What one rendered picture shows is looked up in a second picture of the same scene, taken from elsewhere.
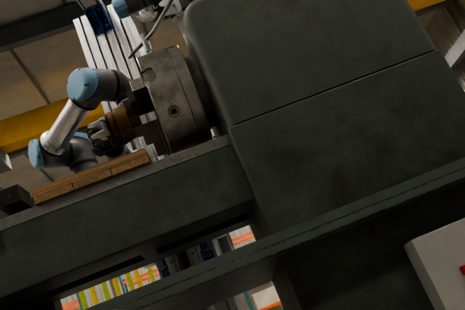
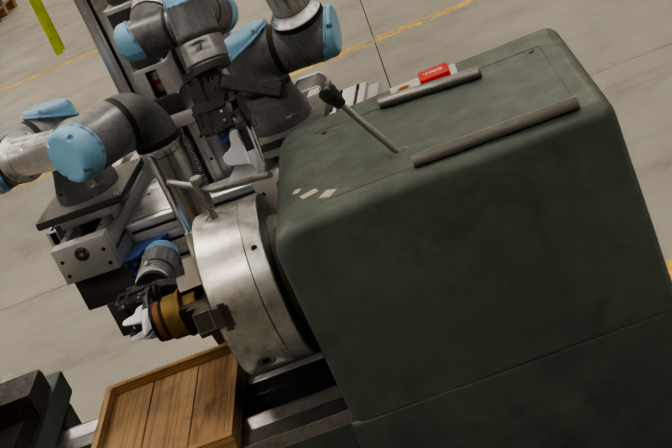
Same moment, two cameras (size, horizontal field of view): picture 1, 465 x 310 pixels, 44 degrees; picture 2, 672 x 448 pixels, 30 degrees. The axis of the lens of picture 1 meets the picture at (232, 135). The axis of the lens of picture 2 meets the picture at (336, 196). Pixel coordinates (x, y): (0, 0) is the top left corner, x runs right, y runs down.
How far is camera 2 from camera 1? 1.79 m
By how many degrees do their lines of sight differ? 43
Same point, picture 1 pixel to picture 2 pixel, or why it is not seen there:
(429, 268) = not seen: outside the picture
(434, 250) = not seen: outside the picture
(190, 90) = (291, 338)
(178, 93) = (273, 342)
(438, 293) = not seen: outside the picture
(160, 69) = (241, 309)
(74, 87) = (63, 161)
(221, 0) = (339, 229)
